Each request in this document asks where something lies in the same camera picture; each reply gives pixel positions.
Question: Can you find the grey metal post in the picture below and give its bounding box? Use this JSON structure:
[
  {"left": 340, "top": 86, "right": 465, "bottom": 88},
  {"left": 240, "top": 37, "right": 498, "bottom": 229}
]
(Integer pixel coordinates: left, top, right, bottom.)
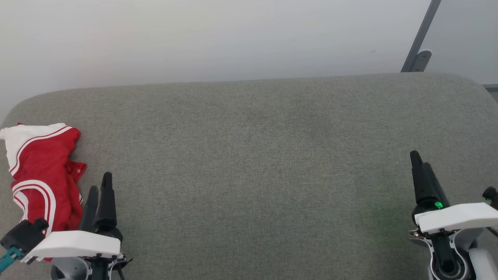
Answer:
[{"left": 401, "top": 0, "right": 442, "bottom": 73}]

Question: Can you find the red and white shirt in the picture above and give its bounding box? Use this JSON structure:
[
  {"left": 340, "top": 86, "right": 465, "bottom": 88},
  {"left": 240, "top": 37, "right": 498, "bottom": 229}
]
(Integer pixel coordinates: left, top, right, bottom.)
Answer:
[{"left": 0, "top": 123, "right": 87, "bottom": 262}]

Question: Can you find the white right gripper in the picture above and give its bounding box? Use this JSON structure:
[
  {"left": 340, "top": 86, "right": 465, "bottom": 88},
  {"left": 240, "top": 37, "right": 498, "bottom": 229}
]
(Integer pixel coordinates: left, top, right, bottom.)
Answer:
[{"left": 408, "top": 150, "right": 498, "bottom": 236}]

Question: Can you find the grey fabric sofa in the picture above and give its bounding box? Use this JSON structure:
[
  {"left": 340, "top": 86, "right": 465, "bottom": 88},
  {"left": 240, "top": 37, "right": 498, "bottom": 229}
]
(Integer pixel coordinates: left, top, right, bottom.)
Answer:
[{"left": 0, "top": 73, "right": 498, "bottom": 280}]

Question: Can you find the grey metal post bracket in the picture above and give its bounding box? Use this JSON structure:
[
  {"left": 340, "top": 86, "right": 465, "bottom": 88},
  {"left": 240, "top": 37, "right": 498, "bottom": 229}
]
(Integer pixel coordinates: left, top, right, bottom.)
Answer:
[{"left": 409, "top": 50, "right": 433, "bottom": 73}]

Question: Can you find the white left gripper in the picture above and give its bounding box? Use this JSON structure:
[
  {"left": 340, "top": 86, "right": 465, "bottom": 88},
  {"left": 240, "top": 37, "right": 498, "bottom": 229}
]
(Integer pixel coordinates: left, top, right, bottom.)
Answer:
[{"left": 21, "top": 172, "right": 133, "bottom": 280}]

